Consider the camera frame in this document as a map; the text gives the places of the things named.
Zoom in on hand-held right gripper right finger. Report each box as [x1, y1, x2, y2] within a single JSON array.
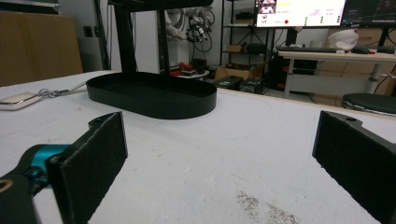
[[311, 109, 396, 224]]

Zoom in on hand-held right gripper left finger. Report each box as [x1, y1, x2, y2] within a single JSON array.
[[46, 111, 129, 224]]

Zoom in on black round stool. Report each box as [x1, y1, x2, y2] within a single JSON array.
[[341, 92, 396, 118]]

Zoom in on metal keyring with keys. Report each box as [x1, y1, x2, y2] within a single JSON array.
[[37, 81, 89, 99]]

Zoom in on stack of brown cardboard boxes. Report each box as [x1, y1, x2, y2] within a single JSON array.
[[313, 27, 396, 106]]

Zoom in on black two-tier oval rack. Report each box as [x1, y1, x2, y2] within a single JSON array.
[[85, 0, 218, 120]]

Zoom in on light wooden desk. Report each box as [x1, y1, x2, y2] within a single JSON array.
[[277, 50, 396, 100]]

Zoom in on black keyboard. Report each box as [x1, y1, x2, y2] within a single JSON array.
[[275, 45, 339, 54]]

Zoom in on white cap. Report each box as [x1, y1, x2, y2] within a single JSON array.
[[326, 28, 360, 51]]

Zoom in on black equipment box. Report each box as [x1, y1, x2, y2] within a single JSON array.
[[212, 75, 246, 91], [239, 77, 266, 94]]

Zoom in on large brown cardboard box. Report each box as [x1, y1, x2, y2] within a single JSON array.
[[0, 10, 84, 88]]

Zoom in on round white side table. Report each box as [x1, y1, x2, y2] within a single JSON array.
[[169, 69, 210, 79]]

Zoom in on open cardboard box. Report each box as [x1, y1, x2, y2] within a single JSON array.
[[214, 61, 267, 82]]

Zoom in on dark computer monitor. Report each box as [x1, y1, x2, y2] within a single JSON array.
[[340, 0, 396, 28]]

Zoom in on black metal shelf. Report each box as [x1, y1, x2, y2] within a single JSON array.
[[219, 0, 276, 67]]

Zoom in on bright computer monitor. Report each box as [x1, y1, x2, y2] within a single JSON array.
[[254, 0, 347, 29]]

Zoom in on white robot arm with cables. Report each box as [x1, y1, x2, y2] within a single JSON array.
[[165, 7, 217, 53]]

